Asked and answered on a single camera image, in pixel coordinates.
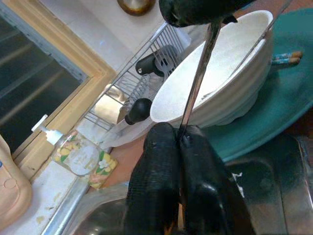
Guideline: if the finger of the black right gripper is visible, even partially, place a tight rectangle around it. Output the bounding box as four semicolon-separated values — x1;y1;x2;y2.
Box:
158;0;248;28

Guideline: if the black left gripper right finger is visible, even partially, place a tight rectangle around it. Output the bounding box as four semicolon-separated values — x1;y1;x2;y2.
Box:
179;124;255;235

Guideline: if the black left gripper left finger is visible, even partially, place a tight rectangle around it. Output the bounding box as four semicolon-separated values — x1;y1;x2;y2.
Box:
124;122;182;235

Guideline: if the white ribbed bowl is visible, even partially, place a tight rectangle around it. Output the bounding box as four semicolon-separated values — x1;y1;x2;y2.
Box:
149;9;274;128

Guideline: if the stainless steel sink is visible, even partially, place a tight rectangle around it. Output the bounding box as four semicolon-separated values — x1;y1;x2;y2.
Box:
40;134;313;235

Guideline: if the thin metal rod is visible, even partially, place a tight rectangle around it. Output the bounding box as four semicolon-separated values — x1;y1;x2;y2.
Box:
229;0;293;77

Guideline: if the floral soap pump bottle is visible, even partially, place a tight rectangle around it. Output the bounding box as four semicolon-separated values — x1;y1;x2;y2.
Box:
31;114;101;177

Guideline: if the teal plate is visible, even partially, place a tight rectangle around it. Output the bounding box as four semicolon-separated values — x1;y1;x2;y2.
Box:
202;7;313;163

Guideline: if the beige plastic jug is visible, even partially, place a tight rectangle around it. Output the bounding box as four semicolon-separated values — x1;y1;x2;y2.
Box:
0;134;33;224

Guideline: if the round brown wall object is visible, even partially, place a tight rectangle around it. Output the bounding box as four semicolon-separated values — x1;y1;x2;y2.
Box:
116;0;157;17

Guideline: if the grey slotted spatula black handle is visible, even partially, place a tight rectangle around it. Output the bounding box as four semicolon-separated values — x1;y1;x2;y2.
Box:
135;45;181;79

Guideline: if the wire dish rack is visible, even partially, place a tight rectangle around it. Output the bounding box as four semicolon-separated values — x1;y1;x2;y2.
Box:
83;23;193;132

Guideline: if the wooden window frame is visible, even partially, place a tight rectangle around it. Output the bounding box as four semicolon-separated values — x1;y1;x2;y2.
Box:
0;0;117;182

